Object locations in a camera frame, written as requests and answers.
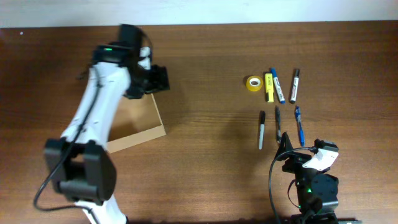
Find black ballpoint pen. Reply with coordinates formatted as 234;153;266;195
275;106;282;144

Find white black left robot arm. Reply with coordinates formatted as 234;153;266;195
33;24;170;223

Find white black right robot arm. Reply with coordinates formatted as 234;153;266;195
275;133;339;224

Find yellow tape roll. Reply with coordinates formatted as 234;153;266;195
246;76;264;91

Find blue ballpoint pen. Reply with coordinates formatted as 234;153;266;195
295;106;305;147

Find blue whiteboard marker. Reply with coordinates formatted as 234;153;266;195
271;68;285;104

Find yellow highlighter marker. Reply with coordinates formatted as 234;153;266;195
264;73;274;103

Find brown cardboard box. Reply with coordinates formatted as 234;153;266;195
106;94;166;153

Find black whiteboard marker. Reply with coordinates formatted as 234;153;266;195
290;68;300;104

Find grey black permanent marker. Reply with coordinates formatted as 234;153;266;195
258;111;266;150

